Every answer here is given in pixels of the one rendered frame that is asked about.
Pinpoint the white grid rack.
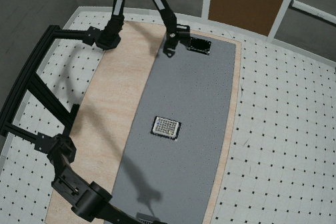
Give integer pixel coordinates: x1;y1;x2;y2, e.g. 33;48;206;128
153;117;179;137

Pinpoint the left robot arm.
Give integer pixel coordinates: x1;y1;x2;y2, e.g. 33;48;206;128
97;0;191;47

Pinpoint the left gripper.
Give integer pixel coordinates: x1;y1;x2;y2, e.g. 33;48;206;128
163;36;176;58

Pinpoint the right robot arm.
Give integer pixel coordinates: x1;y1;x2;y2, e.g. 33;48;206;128
47;136;146;224

